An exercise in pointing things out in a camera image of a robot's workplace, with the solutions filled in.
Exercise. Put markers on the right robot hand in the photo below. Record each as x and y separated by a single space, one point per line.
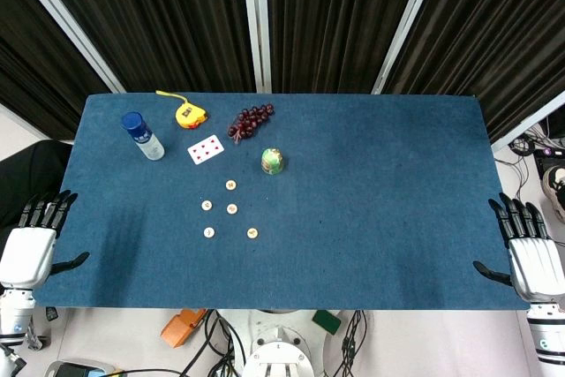
536 262

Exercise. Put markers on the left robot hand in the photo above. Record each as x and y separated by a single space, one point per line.
26 253

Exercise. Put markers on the round wooden chess piece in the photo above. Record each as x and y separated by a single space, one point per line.
232 208
252 232
206 205
230 185
209 232

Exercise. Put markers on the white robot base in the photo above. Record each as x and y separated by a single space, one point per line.
278 350

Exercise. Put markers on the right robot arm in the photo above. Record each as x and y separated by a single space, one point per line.
547 333

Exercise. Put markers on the black and white sneaker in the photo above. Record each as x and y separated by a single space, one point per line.
555 191

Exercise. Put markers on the grey and black device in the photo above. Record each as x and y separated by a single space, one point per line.
75 370

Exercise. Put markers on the clear bottle with blue cap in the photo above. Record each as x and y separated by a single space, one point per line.
148 140

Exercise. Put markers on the orange plastic device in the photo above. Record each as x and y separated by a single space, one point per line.
181 328

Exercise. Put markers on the blue table cloth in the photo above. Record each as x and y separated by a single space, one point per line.
353 218

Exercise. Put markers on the black pleated curtain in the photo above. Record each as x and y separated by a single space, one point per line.
35 63
154 19
494 32
335 19

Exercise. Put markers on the red hearts playing card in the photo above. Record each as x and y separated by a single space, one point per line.
205 150

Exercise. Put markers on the yellow tape measure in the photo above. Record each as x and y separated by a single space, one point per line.
190 114

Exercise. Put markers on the green block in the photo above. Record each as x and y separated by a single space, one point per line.
327 321

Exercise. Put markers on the dark red grape bunch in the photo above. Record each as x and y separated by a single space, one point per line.
249 121

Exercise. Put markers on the green matryoshka doll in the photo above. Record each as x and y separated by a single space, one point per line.
271 161

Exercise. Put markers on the white frame post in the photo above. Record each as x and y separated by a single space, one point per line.
529 124
65 19
17 117
409 19
257 19

